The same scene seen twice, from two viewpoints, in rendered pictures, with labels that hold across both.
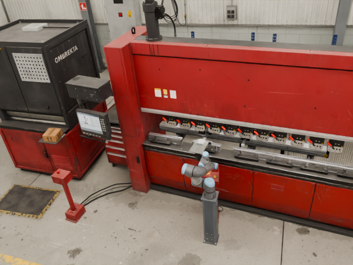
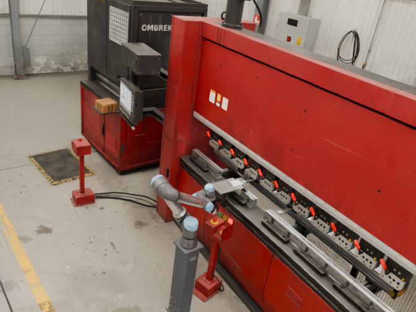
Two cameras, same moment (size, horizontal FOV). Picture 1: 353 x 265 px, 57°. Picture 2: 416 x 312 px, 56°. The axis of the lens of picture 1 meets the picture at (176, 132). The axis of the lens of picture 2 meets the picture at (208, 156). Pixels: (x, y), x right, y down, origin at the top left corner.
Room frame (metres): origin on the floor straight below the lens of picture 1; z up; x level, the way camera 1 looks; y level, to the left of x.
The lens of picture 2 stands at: (0.59, -1.51, 2.84)
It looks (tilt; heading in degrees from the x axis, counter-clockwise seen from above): 27 degrees down; 28
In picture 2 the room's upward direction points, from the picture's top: 8 degrees clockwise
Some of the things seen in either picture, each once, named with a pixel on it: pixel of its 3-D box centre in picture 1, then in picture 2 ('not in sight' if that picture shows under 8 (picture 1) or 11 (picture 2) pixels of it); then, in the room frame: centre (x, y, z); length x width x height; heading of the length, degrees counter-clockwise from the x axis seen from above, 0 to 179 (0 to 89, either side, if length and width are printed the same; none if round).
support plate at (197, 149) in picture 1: (198, 146); (226, 186); (3.43, -0.27, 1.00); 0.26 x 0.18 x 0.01; 154
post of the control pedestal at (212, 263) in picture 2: not in sight; (213, 257); (3.16, -0.39, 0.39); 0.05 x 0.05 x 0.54; 79
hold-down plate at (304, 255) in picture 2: (279, 163); (309, 261); (3.08, -1.22, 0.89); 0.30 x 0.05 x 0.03; 64
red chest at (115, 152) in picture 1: (124, 139); not in sight; (4.52, 0.87, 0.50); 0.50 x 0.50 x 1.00; 64
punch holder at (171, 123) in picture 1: (171, 119); (217, 139); (3.75, 0.05, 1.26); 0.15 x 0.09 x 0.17; 64
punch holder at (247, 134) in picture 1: (246, 130); (286, 190); (3.31, -0.85, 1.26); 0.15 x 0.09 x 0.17; 64
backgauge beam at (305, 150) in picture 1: (237, 137); (289, 204); (3.65, -0.82, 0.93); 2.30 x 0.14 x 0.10; 64
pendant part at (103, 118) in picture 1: (95, 123); (131, 101); (3.57, 1.01, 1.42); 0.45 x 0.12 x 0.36; 61
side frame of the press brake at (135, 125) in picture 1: (142, 114); (201, 125); (4.14, 0.47, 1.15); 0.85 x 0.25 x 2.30; 154
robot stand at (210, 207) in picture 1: (210, 217); (183, 279); (2.77, -0.32, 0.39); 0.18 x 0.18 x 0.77; 69
